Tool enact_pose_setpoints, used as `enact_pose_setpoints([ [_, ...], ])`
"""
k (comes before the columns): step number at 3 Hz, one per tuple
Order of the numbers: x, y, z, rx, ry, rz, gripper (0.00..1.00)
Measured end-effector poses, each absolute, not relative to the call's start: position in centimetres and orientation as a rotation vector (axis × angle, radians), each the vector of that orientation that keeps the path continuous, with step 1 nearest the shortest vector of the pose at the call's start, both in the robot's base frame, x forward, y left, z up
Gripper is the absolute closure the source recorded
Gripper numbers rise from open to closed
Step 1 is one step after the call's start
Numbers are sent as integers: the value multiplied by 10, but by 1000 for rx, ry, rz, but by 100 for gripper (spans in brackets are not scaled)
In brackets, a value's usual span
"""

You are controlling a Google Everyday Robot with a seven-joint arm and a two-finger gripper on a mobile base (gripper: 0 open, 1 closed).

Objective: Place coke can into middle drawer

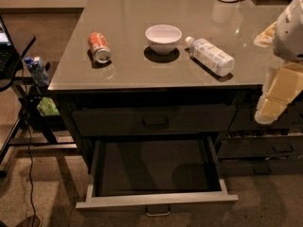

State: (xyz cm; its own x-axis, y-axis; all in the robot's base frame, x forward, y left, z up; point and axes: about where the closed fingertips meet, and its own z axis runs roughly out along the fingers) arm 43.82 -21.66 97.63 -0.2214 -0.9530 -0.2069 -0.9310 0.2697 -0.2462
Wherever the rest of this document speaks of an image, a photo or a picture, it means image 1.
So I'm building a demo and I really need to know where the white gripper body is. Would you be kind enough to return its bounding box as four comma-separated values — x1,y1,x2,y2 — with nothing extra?
273,0,303,61

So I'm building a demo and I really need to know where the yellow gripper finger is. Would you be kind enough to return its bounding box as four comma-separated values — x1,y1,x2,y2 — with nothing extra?
255,62,303,125
254,22,276,47

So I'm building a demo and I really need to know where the orange coke can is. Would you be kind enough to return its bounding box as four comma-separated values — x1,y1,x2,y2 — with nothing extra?
88,32,112,63

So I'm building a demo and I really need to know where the clear plastic water bottle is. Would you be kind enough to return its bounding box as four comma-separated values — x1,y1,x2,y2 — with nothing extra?
185,37,235,77

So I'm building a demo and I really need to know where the white ceramic bowl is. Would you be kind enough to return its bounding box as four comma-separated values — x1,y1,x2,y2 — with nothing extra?
145,25,182,55

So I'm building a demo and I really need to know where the dark cabinet with drawers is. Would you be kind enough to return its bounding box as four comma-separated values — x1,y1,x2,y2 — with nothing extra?
46,0,303,175

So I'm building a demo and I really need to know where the blue water bottle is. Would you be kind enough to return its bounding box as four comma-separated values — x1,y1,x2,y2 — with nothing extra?
24,57,50,87

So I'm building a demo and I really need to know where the green snack bag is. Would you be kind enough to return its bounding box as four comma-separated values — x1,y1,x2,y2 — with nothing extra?
37,97,60,116

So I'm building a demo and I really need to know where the black side stand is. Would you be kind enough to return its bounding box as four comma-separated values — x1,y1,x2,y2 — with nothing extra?
0,35,74,164

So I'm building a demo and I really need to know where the black laptop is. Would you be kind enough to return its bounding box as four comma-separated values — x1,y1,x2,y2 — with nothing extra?
0,16,18,79

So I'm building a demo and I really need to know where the black power cable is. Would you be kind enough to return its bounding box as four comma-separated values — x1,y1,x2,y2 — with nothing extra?
19,57,41,227

